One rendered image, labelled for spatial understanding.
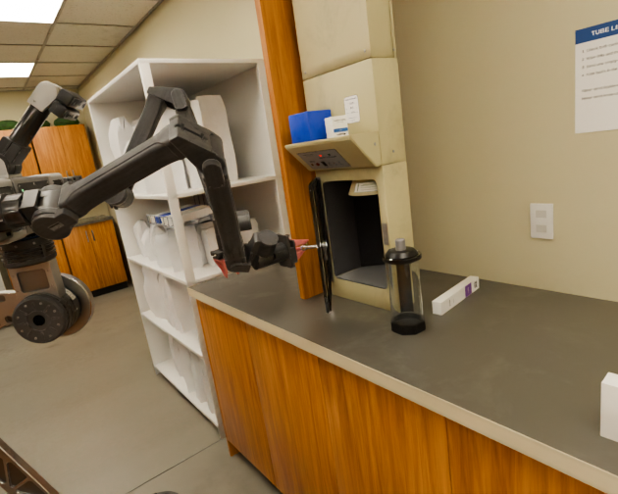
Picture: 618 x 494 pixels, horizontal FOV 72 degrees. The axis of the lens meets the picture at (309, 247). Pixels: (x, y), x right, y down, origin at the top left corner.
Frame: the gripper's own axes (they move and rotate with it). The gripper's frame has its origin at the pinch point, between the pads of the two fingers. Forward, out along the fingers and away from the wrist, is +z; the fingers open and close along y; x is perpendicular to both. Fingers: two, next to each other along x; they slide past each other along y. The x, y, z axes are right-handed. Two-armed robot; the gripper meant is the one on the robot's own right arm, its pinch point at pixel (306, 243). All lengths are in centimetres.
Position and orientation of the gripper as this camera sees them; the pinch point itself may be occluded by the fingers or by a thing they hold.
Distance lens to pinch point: 135.0
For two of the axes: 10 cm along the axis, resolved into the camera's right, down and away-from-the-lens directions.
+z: 7.8, -2.6, 5.7
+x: -6.0, -0.9, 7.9
